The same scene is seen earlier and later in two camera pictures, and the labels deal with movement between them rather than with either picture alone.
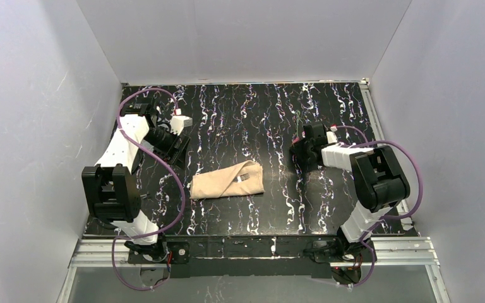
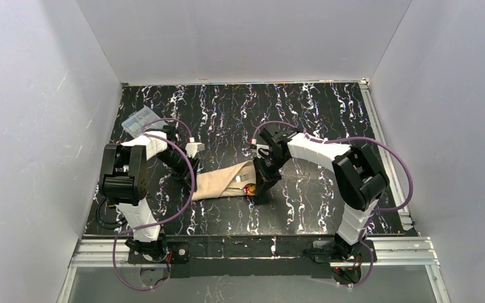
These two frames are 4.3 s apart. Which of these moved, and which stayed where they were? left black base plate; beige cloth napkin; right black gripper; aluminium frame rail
Moved: right black gripper
Stayed: aluminium frame rail; beige cloth napkin; left black base plate
